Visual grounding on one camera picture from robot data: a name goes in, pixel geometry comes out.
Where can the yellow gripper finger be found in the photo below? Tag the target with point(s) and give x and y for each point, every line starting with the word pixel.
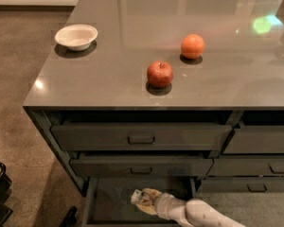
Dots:
pixel 148 209
pixel 152 193

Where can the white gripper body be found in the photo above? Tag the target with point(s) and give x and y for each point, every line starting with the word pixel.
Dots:
pixel 163 203

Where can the top right grey drawer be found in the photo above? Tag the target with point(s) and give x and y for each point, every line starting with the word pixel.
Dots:
pixel 256 139

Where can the grey counter cabinet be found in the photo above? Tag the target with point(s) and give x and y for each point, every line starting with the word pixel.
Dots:
pixel 239 78

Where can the middle right grey drawer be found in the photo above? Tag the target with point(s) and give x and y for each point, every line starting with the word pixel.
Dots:
pixel 241 167

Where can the open bottom left drawer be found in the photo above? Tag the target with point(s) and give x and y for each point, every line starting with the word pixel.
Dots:
pixel 108 200

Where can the middle left grey drawer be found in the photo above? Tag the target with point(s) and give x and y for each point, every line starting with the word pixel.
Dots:
pixel 140 165

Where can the red apple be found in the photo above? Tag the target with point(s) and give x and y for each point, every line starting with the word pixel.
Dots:
pixel 159 74

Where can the top left grey drawer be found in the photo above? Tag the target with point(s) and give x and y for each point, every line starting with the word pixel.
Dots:
pixel 141 136

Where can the orange fruit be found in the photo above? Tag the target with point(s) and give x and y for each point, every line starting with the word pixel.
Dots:
pixel 192 46

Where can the white green 7up can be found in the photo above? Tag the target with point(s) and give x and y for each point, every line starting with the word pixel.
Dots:
pixel 141 197

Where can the white paper bowl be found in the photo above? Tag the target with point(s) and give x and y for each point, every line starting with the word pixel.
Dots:
pixel 76 37

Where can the black object on floor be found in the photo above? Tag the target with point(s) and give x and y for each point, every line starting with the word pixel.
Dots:
pixel 70 218

